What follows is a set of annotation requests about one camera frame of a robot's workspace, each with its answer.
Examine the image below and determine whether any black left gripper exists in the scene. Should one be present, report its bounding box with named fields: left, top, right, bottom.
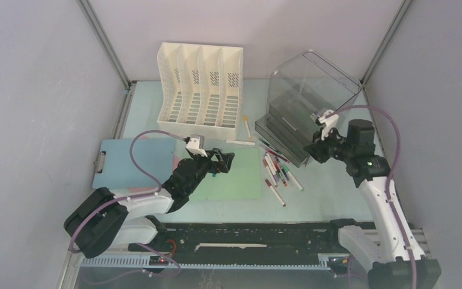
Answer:
left=185, top=148, right=233, bottom=194

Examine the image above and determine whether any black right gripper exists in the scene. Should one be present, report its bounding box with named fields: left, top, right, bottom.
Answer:
left=302, top=125, right=354, bottom=164

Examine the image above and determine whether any transparent grey drawer box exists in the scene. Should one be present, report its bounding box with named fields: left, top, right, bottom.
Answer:
left=255, top=49, right=362, bottom=167

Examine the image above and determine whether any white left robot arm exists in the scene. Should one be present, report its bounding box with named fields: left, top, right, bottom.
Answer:
left=63, top=148, right=235, bottom=258

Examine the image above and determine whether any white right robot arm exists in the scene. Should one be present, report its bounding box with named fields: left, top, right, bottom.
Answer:
left=304, top=116, right=442, bottom=288

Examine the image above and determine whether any white marker pen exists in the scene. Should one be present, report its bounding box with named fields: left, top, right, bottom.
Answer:
left=226, top=140, right=256, bottom=146

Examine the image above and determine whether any green clipboard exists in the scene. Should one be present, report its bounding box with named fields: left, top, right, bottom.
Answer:
left=189, top=148, right=263, bottom=200

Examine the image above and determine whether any green capped white marker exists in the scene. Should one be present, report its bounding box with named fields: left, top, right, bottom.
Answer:
left=283, top=165, right=304, bottom=191

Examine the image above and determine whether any yellow capped pen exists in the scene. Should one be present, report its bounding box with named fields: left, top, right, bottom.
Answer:
left=243, top=115, right=253, bottom=140

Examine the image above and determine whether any brown capped white marker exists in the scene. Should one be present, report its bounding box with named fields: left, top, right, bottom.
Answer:
left=262, top=159, right=277, bottom=187

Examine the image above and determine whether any green tipped dark pen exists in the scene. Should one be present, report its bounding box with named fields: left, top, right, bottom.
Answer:
left=258, top=138, right=282, bottom=154

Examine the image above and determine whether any dark red pen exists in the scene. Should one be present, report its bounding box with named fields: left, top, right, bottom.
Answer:
left=265, top=148, right=290, bottom=163

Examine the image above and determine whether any red capped white marker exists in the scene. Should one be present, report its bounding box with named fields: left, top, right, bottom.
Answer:
left=265, top=179, right=286, bottom=207

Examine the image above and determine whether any pink paper sheet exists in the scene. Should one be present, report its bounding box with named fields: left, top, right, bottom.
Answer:
left=128, top=156, right=181, bottom=193

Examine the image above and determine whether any blue clipboard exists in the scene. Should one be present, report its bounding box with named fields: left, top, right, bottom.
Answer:
left=92, top=138, right=176, bottom=190

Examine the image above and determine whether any white file organizer rack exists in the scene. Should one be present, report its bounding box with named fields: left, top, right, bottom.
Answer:
left=157, top=42, right=244, bottom=140

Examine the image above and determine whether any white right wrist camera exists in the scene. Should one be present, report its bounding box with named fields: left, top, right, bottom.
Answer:
left=315, top=110, right=339, bottom=141

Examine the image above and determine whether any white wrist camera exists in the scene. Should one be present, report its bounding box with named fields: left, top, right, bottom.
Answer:
left=315, top=110, right=339, bottom=141
left=184, top=134, right=208, bottom=157

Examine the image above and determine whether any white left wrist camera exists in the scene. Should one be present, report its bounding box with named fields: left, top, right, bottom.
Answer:
left=184, top=134, right=208, bottom=157

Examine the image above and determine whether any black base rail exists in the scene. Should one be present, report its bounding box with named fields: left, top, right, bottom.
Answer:
left=149, top=219, right=360, bottom=267

